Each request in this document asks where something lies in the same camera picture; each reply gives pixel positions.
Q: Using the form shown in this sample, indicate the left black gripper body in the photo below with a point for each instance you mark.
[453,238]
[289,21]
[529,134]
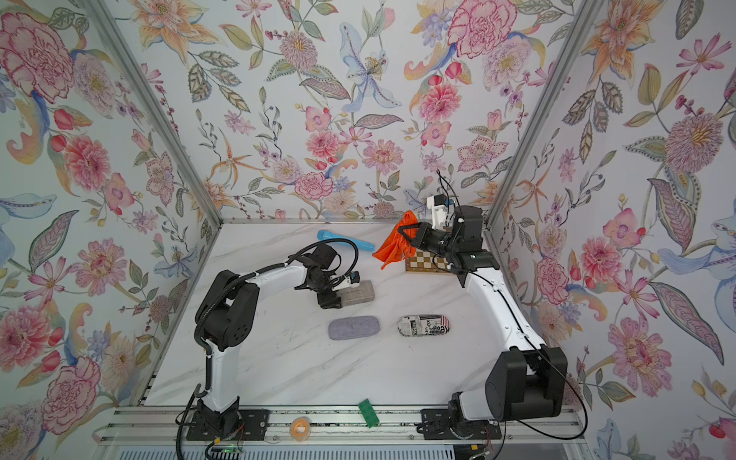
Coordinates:
[324,286]

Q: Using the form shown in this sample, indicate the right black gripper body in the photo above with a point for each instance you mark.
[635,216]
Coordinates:
[441,243]

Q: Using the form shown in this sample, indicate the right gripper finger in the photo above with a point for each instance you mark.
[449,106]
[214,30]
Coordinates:
[412,226]
[406,236]

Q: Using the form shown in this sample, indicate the orange fluffy cloth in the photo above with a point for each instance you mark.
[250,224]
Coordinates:
[389,253]

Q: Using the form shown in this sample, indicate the grey beige eyeglass case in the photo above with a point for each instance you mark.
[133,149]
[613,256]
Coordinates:
[358,293]

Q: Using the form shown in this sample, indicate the purple eyeglass case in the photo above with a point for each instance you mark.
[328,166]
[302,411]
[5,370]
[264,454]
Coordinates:
[354,327]

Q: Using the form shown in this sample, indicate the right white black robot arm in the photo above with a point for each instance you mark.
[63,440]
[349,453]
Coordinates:
[528,379]

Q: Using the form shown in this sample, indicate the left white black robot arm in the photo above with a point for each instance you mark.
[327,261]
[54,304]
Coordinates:
[227,314]

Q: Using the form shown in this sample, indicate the blue cylindrical case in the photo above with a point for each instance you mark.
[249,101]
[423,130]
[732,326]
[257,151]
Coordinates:
[325,235]

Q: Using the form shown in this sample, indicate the wooden chessboard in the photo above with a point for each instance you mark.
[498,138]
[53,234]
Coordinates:
[425,261]

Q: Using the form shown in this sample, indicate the green plastic block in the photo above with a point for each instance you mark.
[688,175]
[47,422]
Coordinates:
[368,413]

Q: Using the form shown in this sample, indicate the orange tape roll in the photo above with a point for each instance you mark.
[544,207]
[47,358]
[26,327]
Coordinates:
[300,429]

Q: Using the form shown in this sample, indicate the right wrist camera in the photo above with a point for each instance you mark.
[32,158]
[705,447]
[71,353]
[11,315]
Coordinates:
[439,211]

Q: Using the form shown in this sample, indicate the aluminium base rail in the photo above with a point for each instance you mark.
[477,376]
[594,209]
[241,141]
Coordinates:
[331,425]

